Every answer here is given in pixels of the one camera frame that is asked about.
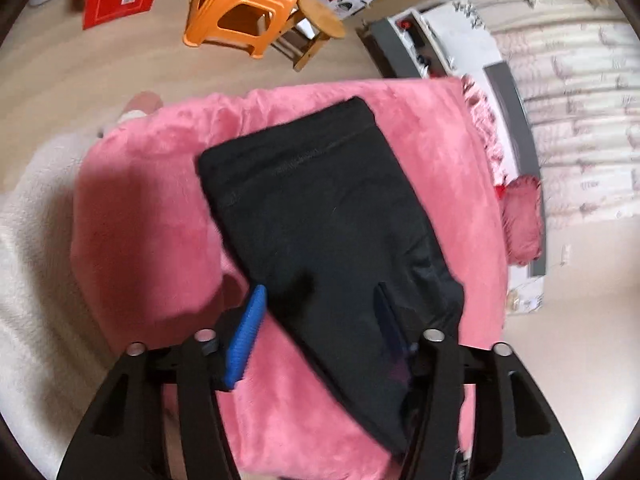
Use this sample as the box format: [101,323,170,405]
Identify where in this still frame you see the black pants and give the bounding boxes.
[196,98,464,455]

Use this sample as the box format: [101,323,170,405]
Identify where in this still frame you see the pink plush blanket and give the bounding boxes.
[70,78,508,479]

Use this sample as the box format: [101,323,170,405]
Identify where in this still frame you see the dark red pillow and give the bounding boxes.
[500,174,544,266]

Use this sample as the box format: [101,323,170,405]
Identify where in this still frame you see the cream knit blanket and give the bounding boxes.
[1,133,114,479]

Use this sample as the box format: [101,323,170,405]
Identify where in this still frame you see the grey bed headboard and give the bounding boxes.
[357,16,549,279]

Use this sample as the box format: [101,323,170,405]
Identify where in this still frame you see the wooden stool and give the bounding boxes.
[277,0,346,73]

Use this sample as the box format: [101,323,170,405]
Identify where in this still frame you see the orange plastic stool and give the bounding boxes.
[182,0,297,58]

